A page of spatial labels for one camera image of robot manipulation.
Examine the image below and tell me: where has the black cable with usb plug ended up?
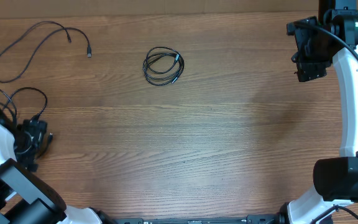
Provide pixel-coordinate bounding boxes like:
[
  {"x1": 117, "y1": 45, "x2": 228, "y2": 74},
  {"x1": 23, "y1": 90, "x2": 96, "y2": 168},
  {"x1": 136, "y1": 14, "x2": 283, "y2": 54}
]
[{"x1": 0, "y1": 84, "x2": 54, "y2": 159}]

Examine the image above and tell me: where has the thin black usb cable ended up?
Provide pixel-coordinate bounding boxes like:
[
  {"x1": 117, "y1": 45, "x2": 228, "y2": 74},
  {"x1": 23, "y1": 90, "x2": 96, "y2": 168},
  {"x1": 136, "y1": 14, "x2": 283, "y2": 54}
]
[{"x1": 0, "y1": 21, "x2": 93, "y2": 84}]

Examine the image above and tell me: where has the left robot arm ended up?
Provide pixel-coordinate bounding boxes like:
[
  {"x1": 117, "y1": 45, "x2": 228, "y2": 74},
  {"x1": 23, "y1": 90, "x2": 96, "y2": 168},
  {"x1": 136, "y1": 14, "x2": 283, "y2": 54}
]
[{"x1": 0, "y1": 109, "x2": 106, "y2": 224}]

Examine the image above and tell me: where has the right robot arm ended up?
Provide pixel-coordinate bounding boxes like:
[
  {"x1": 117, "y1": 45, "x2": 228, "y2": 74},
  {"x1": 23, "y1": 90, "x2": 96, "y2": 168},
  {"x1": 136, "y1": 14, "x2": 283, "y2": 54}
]
[{"x1": 246, "y1": 0, "x2": 358, "y2": 223}]

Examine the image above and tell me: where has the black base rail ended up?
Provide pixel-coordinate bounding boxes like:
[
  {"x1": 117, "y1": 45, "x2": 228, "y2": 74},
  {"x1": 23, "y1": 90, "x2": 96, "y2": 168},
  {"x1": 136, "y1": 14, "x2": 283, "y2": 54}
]
[{"x1": 102, "y1": 214, "x2": 287, "y2": 224}]

